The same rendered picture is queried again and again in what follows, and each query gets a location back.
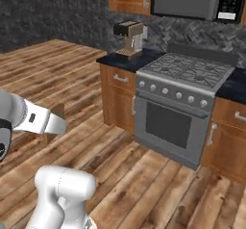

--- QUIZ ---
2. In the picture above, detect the grey stove with oven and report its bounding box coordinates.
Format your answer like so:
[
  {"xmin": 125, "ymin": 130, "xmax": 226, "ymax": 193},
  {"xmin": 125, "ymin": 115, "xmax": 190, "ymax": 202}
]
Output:
[{"xmin": 134, "ymin": 42, "xmax": 240, "ymax": 171}]

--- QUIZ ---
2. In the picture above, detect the beige coffee machine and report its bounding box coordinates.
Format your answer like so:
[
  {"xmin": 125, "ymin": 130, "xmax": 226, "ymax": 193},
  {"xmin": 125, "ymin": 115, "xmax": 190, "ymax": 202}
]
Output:
[{"xmin": 112, "ymin": 20, "xmax": 145, "ymax": 59}]

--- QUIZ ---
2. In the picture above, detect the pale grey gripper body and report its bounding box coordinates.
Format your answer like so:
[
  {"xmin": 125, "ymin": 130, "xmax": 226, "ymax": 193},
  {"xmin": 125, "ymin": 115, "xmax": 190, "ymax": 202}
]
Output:
[{"xmin": 44, "ymin": 109, "xmax": 68, "ymax": 137}]

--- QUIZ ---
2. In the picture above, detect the wooden base cupboard run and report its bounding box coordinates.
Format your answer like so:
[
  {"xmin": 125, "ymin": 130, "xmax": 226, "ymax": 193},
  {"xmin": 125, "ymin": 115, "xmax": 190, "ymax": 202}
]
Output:
[
  {"xmin": 99, "ymin": 63, "xmax": 137, "ymax": 135},
  {"xmin": 200, "ymin": 96, "xmax": 246, "ymax": 187}
]

